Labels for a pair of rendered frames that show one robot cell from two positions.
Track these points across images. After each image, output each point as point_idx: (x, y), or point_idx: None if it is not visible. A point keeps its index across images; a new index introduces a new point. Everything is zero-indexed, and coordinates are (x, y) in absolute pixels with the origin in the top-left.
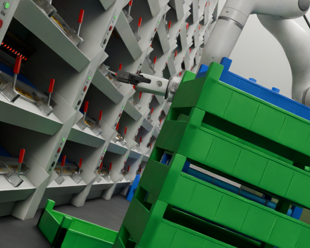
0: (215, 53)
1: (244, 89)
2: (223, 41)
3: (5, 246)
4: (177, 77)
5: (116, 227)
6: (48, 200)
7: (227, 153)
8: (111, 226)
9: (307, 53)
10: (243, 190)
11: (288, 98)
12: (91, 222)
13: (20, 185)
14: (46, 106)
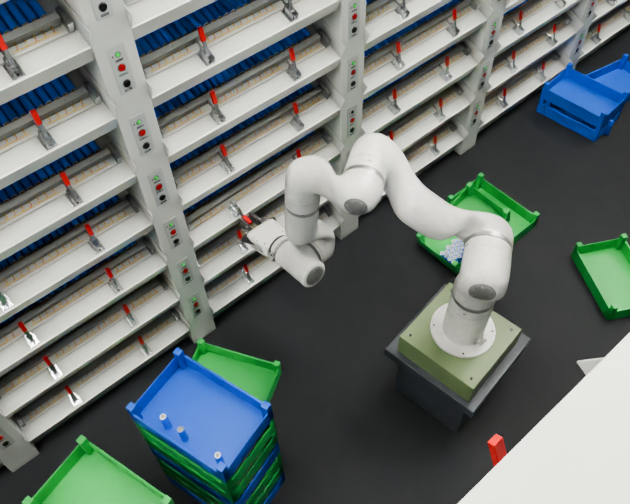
0: (289, 240)
1: (150, 429)
2: (290, 230)
3: (121, 420)
4: (276, 245)
5: (354, 282)
6: (197, 341)
7: None
8: (347, 282)
9: (420, 229)
10: None
11: (179, 447)
12: (314, 289)
13: (159, 346)
14: (129, 322)
